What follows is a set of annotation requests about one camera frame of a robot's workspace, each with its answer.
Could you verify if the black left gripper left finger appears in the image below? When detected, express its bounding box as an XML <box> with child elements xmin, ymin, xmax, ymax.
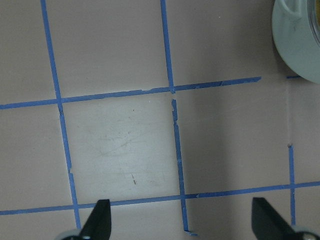
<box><xmin>78</xmin><ymin>199</ymin><xmax>112</xmax><ymax>240</ymax></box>

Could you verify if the pale green cooking pot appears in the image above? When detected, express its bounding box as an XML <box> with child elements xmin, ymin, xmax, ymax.
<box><xmin>271</xmin><ymin>0</ymin><xmax>320</xmax><ymax>84</ymax></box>

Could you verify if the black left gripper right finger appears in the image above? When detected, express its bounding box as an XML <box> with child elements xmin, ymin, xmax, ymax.
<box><xmin>251</xmin><ymin>197</ymin><xmax>299</xmax><ymax>240</ymax></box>

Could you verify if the brown paper table mat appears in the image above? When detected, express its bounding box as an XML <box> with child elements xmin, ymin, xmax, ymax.
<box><xmin>0</xmin><ymin>0</ymin><xmax>320</xmax><ymax>240</ymax></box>

